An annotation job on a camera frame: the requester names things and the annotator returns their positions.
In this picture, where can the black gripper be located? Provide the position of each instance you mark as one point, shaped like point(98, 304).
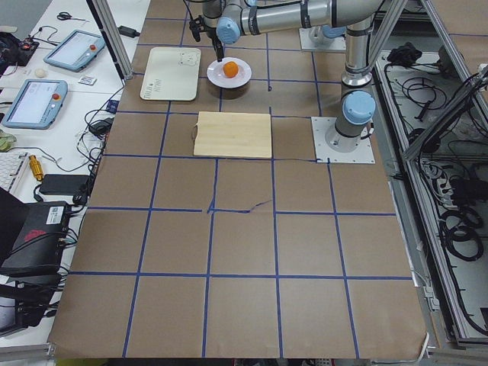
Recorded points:
point(214, 35)

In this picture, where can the orange fruit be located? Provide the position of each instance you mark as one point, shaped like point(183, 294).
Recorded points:
point(230, 69)

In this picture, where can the cream bear tray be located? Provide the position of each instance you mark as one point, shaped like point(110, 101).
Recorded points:
point(171, 74)

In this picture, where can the white round plate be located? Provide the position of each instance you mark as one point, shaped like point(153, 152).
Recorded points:
point(216, 76)

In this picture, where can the black power brick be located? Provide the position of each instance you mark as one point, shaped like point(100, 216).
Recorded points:
point(128, 31)

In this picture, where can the wooden cutting board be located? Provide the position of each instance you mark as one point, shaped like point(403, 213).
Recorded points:
point(228, 135)

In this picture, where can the upper teach pendant tablet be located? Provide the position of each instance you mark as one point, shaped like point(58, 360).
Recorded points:
point(76, 51)

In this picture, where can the teach pendant tablet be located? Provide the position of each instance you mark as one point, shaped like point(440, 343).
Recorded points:
point(76, 51)
point(36, 105)

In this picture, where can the black scissors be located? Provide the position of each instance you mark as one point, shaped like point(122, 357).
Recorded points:
point(66, 16)

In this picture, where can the lower teach pendant tablet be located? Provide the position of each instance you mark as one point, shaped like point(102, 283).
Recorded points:
point(36, 105)

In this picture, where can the black power adapter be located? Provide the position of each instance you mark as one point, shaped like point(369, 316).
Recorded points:
point(54, 184)

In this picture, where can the gold cylinder tool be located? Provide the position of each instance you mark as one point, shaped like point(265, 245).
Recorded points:
point(36, 168)

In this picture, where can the white keyboard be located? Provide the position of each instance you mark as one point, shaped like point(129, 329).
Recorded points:
point(13, 166)

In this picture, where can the black electronics box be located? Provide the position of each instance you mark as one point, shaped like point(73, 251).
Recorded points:
point(32, 237)

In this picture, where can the aluminium frame post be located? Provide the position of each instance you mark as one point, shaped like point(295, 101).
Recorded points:
point(104, 19)

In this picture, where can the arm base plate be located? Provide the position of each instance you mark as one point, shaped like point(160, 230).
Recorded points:
point(331, 147)
point(335, 46)

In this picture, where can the aluminium cable rack frame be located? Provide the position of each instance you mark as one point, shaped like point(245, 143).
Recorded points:
point(431, 75)

